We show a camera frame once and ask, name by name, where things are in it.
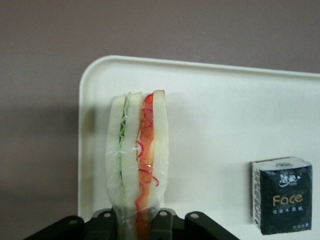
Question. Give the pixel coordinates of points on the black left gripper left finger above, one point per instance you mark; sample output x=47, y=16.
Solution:
x=105, y=225

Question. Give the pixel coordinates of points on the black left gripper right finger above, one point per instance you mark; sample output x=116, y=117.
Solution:
x=162, y=225

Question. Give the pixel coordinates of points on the plastic-wrapped triangle sandwich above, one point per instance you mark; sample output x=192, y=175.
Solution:
x=130, y=155

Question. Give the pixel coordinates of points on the white plastic tray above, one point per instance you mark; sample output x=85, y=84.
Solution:
x=225, y=112

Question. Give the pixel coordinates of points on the black tissue pack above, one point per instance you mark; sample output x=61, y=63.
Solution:
x=285, y=200

